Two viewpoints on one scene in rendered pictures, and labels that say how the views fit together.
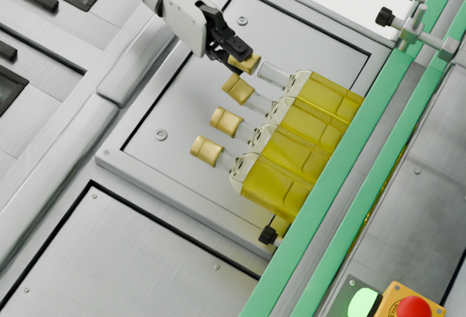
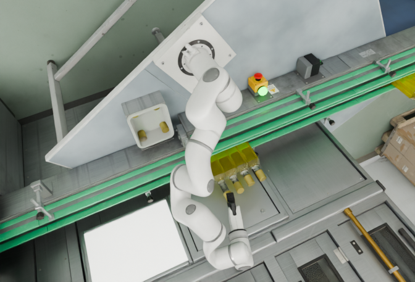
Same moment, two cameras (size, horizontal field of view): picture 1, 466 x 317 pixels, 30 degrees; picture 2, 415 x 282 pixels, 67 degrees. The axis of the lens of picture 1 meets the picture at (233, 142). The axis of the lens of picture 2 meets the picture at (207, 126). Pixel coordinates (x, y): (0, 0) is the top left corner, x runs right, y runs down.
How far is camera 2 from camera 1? 1.30 m
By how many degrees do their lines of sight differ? 60
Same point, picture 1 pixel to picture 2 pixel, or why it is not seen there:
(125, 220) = (288, 197)
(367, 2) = (159, 216)
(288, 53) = not seen: hidden behind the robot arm
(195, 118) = (248, 210)
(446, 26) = (162, 165)
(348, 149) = (233, 130)
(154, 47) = not seen: hidden behind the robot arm
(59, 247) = (312, 200)
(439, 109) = not seen: hidden behind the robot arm
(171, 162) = (265, 200)
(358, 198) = (240, 119)
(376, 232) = (244, 107)
